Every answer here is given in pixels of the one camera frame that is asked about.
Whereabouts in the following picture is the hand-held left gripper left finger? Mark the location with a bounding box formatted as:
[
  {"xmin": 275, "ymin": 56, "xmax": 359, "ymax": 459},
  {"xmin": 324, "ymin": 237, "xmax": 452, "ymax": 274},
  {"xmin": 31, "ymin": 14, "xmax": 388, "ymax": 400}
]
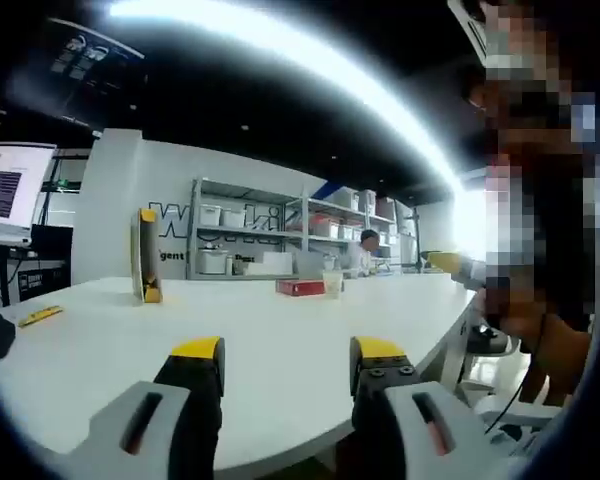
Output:
[{"xmin": 44, "ymin": 335, "xmax": 226, "ymax": 480}]

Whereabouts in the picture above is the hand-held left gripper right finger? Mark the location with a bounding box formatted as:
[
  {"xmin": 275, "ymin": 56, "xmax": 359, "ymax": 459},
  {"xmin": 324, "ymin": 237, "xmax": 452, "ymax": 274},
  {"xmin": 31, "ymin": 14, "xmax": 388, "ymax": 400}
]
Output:
[{"xmin": 349, "ymin": 335, "xmax": 514, "ymax": 480}]

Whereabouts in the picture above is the white cup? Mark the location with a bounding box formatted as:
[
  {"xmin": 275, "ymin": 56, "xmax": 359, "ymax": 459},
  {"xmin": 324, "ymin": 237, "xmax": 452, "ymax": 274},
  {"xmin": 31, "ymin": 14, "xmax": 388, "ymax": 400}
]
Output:
[{"xmin": 321, "ymin": 269, "xmax": 345, "ymax": 301}]

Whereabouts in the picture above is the yellow strip tool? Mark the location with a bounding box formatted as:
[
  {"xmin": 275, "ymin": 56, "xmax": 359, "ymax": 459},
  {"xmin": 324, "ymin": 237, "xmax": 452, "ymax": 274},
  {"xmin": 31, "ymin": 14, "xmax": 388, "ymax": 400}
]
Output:
[{"xmin": 18, "ymin": 305, "xmax": 64, "ymax": 329}]

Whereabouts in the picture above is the open silver laptop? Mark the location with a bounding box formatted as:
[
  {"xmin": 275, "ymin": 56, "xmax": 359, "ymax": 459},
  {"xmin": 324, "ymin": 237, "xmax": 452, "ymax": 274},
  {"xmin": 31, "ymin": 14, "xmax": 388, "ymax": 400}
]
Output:
[{"xmin": 0, "ymin": 141, "xmax": 58, "ymax": 249}]

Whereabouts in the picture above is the black tripod stand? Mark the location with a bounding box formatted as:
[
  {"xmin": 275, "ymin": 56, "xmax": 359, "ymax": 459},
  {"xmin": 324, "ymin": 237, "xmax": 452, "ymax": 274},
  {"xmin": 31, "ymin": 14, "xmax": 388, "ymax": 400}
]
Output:
[{"xmin": 410, "ymin": 206, "xmax": 425, "ymax": 275}]

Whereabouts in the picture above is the white office chair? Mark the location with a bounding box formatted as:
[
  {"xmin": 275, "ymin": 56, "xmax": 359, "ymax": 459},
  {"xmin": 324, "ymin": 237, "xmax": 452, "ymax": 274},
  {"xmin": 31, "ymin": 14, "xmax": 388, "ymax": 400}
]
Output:
[{"xmin": 459, "ymin": 322, "xmax": 524, "ymax": 396}]

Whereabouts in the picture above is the red flat box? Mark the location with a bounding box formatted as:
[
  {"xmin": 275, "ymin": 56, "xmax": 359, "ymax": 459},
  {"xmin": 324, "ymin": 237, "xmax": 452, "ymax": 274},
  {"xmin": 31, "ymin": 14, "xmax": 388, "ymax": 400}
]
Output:
[{"xmin": 275, "ymin": 278, "xmax": 327, "ymax": 298}]

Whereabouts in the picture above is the grey metal shelf rack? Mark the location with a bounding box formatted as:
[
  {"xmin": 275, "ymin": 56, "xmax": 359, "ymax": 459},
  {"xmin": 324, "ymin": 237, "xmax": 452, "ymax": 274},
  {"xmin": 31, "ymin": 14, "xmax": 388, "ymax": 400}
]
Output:
[{"xmin": 186, "ymin": 176, "xmax": 407, "ymax": 282}]

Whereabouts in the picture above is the yellow cardboard box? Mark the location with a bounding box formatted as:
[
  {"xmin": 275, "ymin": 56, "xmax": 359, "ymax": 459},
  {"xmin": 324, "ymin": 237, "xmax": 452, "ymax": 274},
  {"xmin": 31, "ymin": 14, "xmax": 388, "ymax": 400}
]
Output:
[{"xmin": 130, "ymin": 207, "xmax": 164, "ymax": 307}]

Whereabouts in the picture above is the black labelled box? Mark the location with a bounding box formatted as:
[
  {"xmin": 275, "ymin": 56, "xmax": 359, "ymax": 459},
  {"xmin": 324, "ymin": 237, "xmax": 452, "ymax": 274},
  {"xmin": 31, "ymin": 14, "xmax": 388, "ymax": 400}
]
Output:
[{"xmin": 17, "ymin": 268, "xmax": 67, "ymax": 303}]

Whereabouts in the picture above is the row of white storage bins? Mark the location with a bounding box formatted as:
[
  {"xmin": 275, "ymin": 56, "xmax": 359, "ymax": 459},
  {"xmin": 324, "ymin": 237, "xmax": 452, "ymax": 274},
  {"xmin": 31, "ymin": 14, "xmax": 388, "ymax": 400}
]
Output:
[{"xmin": 198, "ymin": 187, "xmax": 406, "ymax": 274}]

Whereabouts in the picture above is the black monitor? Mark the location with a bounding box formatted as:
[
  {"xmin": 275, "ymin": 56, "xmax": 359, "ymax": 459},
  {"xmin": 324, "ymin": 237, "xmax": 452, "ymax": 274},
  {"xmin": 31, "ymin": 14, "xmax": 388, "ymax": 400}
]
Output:
[{"xmin": 29, "ymin": 224, "xmax": 74, "ymax": 274}]

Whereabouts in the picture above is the long ceiling light strip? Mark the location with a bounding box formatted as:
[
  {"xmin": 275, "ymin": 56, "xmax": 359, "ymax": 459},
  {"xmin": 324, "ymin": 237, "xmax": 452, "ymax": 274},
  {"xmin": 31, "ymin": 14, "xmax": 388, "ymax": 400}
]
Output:
[{"xmin": 107, "ymin": 0, "xmax": 481, "ymax": 201}]

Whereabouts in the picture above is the side desk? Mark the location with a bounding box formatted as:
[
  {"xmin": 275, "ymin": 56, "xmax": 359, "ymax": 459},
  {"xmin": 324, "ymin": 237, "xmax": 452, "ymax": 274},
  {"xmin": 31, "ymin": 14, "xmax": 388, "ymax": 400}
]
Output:
[{"xmin": 0, "ymin": 243, "xmax": 67, "ymax": 307}]

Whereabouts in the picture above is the ceiling air conditioner unit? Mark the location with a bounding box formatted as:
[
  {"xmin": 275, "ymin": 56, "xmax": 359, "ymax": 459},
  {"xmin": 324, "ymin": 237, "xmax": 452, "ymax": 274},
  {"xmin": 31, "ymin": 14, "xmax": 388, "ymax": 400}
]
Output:
[{"xmin": 446, "ymin": 0, "xmax": 489, "ymax": 67}]

